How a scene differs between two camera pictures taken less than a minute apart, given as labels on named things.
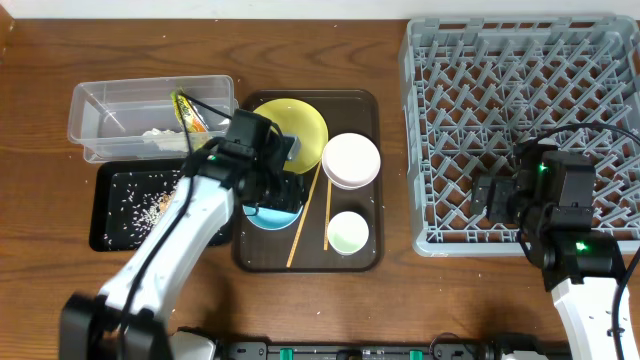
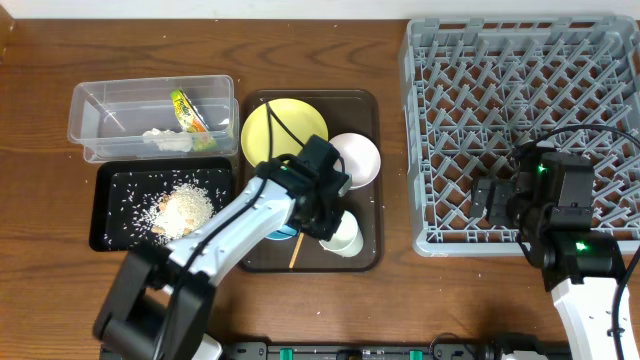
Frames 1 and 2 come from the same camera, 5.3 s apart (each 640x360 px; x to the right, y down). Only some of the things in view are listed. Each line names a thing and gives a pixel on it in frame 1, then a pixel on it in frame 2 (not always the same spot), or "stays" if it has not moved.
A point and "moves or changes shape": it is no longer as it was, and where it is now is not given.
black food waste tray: x=129 y=196 stays
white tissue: x=168 y=140 stays
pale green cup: x=348 y=233 moves or changes shape
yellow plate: x=295 y=118 stays
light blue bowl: x=269 y=219 moves or changes shape
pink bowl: x=351 y=161 stays
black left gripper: x=292 y=199 → x=327 y=233
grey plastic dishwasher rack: x=474 y=88 stays
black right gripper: x=502 y=188 stays
